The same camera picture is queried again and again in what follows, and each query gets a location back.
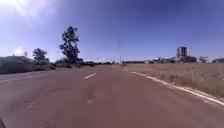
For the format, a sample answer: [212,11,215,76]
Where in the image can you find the reddish asphalt road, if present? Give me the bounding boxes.
[0,64,224,128]

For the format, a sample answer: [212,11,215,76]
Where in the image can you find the tall grey building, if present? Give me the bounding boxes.
[176,46,188,63]

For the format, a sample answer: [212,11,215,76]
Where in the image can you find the row of dark bushes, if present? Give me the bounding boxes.
[0,55,116,75]

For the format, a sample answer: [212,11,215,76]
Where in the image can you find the dry grass verge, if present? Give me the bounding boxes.
[120,62,224,99]

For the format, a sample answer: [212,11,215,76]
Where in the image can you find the thin pole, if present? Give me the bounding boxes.
[118,42,123,65]

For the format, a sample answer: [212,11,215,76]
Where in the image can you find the tall dark tree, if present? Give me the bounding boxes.
[58,25,81,66]

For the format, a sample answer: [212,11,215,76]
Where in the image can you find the small dark tree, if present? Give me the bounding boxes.
[32,47,50,65]

